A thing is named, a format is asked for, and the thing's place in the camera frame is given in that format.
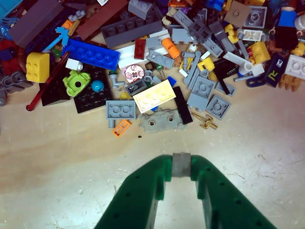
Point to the small dark red Lego plate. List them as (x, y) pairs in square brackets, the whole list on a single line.
[(139, 48)]

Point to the large black Lego plate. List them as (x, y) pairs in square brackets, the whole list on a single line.
[(95, 101)]

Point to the yellow Lego clip piece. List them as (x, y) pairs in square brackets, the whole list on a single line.
[(206, 64)]

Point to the navy printed Lego tile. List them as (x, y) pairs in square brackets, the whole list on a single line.
[(275, 71)]

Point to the transparent red Lego rod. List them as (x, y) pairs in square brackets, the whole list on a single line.
[(39, 95)]

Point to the grey Lego tap piece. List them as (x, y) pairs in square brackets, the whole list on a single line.
[(114, 81)]

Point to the large purple-grey Lego slope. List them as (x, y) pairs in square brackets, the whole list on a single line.
[(35, 21)]

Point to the grey Lego frame piece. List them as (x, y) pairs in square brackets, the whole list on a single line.
[(261, 15)]

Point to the light blue Lego pickaxe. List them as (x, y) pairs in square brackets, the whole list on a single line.
[(61, 35)]

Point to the small orange Lego frame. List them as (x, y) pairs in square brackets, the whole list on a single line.
[(121, 128)]

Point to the gold Lego weapon piece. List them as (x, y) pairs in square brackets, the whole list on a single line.
[(207, 122)]

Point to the long blue Lego brick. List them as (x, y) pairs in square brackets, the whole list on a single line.
[(91, 54)]

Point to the grey Lego rock piece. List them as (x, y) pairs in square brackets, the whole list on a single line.
[(160, 120)]

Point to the white Lego cylinder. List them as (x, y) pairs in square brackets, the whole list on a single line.
[(245, 69)]

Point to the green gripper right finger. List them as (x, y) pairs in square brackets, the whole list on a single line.
[(228, 205)]

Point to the yellow curved Lego brick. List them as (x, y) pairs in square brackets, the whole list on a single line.
[(37, 68)]

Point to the small white Lego brick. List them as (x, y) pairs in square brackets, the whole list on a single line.
[(73, 64)]

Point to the orange Lego cylinder piece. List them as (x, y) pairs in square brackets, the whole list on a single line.
[(171, 48)]

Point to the small grey Lego piece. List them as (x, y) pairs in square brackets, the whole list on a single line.
[(181, 165)]

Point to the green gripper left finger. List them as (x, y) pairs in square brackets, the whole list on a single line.
[(133, 202)]

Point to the light grey Lego plate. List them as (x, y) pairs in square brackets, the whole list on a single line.
[(296, 67)]

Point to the cyan round Lego head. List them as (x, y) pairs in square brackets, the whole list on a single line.
[(97, 86)]

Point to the long dark grey Lego brick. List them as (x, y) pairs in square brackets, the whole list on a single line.
[(132, 33)]

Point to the black Lego slope piece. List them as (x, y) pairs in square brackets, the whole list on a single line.
[(55, 93)]

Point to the black Lego panel piece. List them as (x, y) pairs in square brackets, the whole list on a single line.
[(224, 71)]

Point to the small blue Lego tile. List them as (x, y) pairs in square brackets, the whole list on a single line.
[(172, 81)]

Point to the pink printed round Lego tile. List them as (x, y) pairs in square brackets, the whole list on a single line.
[(133, 73)]

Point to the grey narrow Lego plate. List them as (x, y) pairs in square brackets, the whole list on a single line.
[(160, 59)]

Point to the lime green Lego piece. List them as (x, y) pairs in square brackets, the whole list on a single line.
[(76, 83)]

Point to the small dark grey Lego slope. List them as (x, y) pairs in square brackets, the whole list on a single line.
[(135, 87)]

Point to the grey Lego bar piece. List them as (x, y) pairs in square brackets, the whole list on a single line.
[(192, 69)]

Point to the grey square Lego plate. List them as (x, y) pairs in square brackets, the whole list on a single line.
[(204, 87), (218, 106)]

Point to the white Lego tile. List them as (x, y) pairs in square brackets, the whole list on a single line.
[(126, 56)]

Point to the orange-gold Lego claw piece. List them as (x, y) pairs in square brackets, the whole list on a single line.
[(289, 83)]

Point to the tan square Lego plate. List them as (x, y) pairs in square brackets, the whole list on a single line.
[(237, 14)]

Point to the grey Lego plate with pin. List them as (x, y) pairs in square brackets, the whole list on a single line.
[(120, 109)]

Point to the long black Lego tile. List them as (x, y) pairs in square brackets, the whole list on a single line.
[(183, 106)]

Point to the navy Lego technic beam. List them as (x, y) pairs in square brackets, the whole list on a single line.
[(256, 81)]

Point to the dark grey Lego technic connector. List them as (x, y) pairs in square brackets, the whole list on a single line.
[(13, 82)]

